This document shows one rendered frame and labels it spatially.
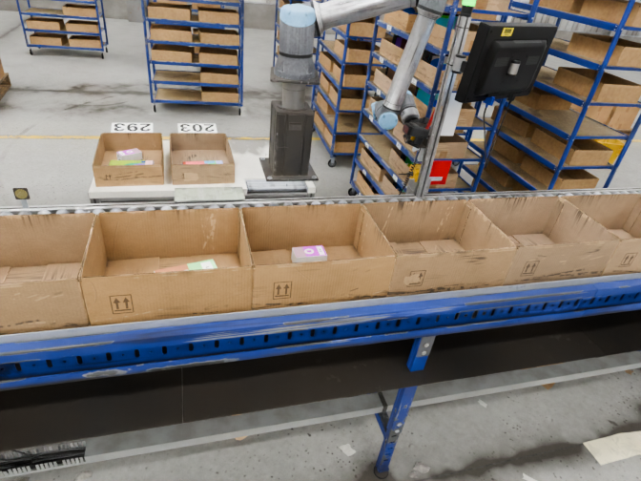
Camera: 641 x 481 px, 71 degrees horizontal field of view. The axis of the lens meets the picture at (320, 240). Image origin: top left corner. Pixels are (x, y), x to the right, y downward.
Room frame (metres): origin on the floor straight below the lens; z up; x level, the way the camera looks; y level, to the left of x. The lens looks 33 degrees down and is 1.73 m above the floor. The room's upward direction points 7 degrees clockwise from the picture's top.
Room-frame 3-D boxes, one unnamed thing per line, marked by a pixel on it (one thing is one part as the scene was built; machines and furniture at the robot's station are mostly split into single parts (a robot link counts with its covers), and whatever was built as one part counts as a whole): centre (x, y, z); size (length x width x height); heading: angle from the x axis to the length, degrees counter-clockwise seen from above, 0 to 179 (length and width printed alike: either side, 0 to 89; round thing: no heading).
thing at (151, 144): (1.90, 0.93, 0.80); 0.38 x 0.28 x 0.10; 20
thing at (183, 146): (2.00, 0.63, 0.80); 0.38 x 0.28 x 0.10; 20
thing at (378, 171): (3.21, -0.44, 0.39); 0.40 x 0.30 x 0.10; 19
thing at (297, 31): (2.10, 0.22, 1.41); 0.17 x 0.15 x 0.18; 6
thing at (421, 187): (2.01, -0.45, 1.11); 0.12 x 0.05 x 0.88; 109
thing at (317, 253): (1.14, 0.03, 0.91); 0.10 x 0.06 x 0.05; 110
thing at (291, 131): (2.10, 0.21, 0.91); 0.26 x 0.26 x 0.33; 19
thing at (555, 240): (1.33, -0.72, 0.97); 0.39 x 0.29 x 0.17; 109
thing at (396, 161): (2.74, -0.59, 0.59); 0.40 x 0.30 x 0.10; 17
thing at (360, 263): (1.08, 0.02, 0.96); 0.39 x 0.29 x 0.17; 109
